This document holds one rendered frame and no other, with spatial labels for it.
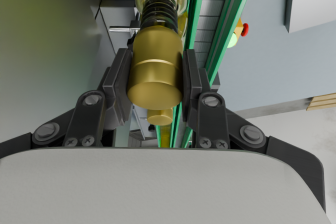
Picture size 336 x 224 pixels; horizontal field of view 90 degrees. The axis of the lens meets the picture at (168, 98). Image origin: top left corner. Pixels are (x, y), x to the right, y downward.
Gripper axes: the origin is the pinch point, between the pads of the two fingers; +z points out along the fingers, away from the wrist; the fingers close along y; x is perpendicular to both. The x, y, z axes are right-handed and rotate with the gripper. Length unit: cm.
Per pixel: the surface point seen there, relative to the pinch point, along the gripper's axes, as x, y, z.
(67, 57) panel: -4.6, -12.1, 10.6
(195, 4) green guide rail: -1.8, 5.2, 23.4
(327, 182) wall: -226, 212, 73
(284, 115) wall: -209, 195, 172
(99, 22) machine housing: -7.9, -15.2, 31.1
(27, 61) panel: -1.6, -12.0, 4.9
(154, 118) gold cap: -9.6, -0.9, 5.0
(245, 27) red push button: -14, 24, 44
